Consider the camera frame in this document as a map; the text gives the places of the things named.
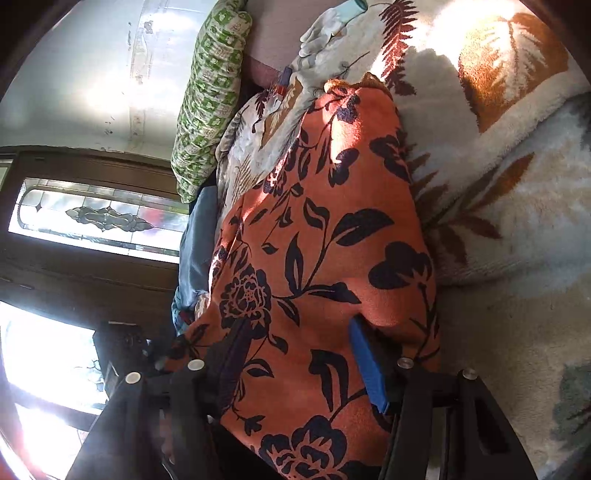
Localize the cream leaf-print blanket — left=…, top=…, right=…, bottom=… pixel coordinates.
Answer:
left=217, top=0, right=591, bottom=480

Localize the blue-grey cloth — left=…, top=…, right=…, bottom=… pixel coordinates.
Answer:
left=172, top=185, right=220, bottom=335

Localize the green patterned pillow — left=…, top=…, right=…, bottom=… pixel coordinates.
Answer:
left=170, top=0, right=253, bottom=204

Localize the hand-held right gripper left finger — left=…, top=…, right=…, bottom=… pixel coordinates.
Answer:
left=67, top=318, right=250, bottom=480

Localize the mauve bedsheet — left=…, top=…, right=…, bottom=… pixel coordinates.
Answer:
left=244, top=0, right=334, bottom=88

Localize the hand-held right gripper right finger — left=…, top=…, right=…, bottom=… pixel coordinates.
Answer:
left=348, top=318, right=539, bottom=480

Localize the brown garment with orange patch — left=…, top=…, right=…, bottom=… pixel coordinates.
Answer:
left=324, top=71, right=392, bottom=96

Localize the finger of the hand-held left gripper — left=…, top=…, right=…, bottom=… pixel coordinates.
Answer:
left=148, top=339, right=186, bottom=373

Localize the colourful small garment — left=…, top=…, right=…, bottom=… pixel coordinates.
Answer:
left=272, top=66, right=296, bottom=99

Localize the dark wooden door frame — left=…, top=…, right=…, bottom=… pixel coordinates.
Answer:
left=0, top=145, right=191, bottom=337

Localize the stained glass window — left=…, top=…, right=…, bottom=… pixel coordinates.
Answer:
left=8, top=176, right=186, bottom=264

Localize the white and mint small garment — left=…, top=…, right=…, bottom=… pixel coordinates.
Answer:
left=298, top=0, right=371, bottom=58

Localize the orange floral garment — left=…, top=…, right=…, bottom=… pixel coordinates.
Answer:
left=172, top=78, right=441, bottom=480

